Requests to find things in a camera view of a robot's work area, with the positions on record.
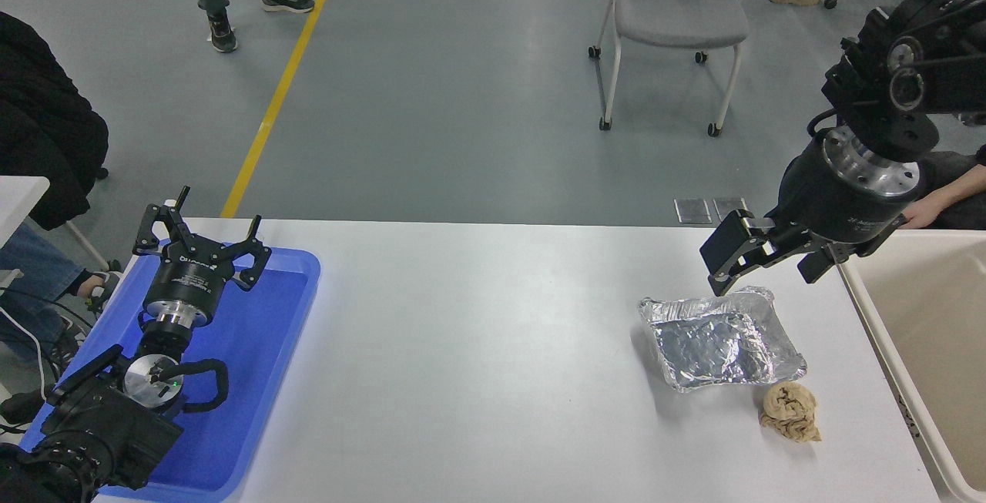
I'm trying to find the foil plate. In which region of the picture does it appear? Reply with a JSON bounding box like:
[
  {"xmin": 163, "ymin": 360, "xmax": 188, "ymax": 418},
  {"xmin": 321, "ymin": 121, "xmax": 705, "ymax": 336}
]
[{"xmin": 638, "ymin": 286, "xmax": 808, "ymax": 394}]

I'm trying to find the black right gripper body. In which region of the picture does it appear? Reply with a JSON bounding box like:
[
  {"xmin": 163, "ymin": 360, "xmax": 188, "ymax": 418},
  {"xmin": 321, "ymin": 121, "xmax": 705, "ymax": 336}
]
[{"xmin": 776, "ymin": 137, "xmax": 910, "ymax": 244}]

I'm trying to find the person's hand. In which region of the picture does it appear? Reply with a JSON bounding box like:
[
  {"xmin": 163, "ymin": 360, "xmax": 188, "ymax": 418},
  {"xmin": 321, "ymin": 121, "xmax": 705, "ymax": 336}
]
[{"xmin": 903, "ymin": 196, "xmax": 944, "ymax": 228}]

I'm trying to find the large pale dustbin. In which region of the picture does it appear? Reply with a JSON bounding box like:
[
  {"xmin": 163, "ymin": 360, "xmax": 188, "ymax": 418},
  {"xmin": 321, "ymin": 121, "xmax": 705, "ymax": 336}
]
[{"xmin": 838, "ymin": 230, "xmax": 986, "ymax": 503}]

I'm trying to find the person beside dustbin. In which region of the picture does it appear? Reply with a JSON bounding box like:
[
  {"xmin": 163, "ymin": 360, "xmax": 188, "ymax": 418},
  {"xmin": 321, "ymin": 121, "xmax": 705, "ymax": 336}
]
[{"xmin": 917, "ymin": 145, "xmax": 986, "ymax": 230}]

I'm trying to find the blue plastic tray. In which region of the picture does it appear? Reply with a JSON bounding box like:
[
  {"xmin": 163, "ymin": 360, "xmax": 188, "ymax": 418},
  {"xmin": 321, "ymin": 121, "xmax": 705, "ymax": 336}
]
[{"xmin": 19, "ymin": 247, "xmax": 320, "ymax": 502}]

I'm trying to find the seated person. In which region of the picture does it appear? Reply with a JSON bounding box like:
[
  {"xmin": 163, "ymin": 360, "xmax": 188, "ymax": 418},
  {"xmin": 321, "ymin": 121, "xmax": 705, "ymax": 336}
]
[{"xmin": 0, "ymin": 12, "xmax": 122, "ymax": 423}]

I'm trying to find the white cable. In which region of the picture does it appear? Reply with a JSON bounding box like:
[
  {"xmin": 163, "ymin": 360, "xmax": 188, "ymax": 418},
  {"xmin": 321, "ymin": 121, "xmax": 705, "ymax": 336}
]
[{"xmin": 0, "ymin": 307, "xmax": 49, "ymax": 382}]

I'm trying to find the crumpled tan paper ball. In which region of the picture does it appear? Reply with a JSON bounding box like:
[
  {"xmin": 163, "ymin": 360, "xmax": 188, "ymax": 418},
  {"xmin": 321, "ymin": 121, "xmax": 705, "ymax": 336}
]
[{"xmin": 759, "ymin": 381, "xmax": 822, "ymax": 444}]

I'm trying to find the grey office chair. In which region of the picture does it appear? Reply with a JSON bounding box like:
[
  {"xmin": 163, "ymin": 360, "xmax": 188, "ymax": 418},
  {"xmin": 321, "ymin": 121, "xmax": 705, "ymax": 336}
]
[{"xmin": 588, "ymin": 0, "xmax": 750, "ymax": 138}]

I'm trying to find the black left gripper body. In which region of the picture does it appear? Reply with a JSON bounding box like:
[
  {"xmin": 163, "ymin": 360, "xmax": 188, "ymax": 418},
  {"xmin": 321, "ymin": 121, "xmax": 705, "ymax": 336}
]
[{"xmin": 146, "ymin": 245, "xmax": 235, "ymax": 317}]

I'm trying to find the small white side table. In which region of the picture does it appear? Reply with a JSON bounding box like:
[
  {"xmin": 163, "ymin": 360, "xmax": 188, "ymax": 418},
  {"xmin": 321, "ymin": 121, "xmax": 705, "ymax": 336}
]
[{"xmin": 0, "ymin": 176, "xmax": 51, "ymax": 250}]

